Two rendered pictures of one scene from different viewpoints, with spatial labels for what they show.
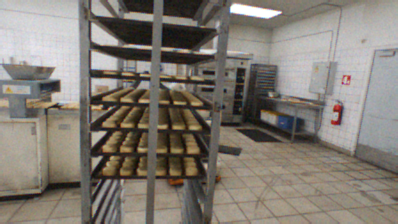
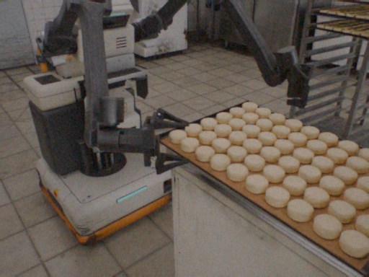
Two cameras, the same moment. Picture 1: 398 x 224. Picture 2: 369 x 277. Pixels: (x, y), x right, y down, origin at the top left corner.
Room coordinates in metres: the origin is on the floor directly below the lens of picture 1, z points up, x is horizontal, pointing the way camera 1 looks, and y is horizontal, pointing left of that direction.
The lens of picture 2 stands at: (2.99, 1.77, 1.36)
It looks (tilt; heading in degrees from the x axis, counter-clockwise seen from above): 29 degrees down; 247
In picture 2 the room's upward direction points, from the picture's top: straight up
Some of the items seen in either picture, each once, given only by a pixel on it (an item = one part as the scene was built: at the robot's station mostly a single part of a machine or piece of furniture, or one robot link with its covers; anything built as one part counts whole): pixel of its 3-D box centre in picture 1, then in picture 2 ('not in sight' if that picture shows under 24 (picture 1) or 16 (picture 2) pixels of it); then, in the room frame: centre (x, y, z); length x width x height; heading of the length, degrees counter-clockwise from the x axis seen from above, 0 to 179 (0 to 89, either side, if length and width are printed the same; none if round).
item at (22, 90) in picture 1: (33, 95); not in sight; (2.30, 1.78, 1.01); 0.72 x 0.33 x 0.34; 18
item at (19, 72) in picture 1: (32, 72); not in sight; (2.30, 1.78, 1.25); 0.56 x 0.29 x 0.14; 18
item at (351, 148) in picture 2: not in sight; (347, 147); (2.31, 1.26, 0.91); 0.05 x 0.05 x 0.02
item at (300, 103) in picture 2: not in sight; (299, 98); (2.27, 1.01, 0.95); 0.09 x 0.07 x 0.07; 62
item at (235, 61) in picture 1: (214, 88); not in sight; (6.33, -0.34, 1.00); 1.56 x 1.20 x 2.01; 106
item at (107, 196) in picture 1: (113, 182); not in sight; (1.03, 0.41, 0.78); 0.64 x 0.03 x 0.03; 10
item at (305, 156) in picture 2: not in sight; (303, 155); (2.45, 1.24, 0.91); 0.05 x 0.05 x 0.02
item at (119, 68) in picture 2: not in sight; (115, 81); (2.75, 0.37, 0.87); 0.28 x 0.16 x 0.22; 17
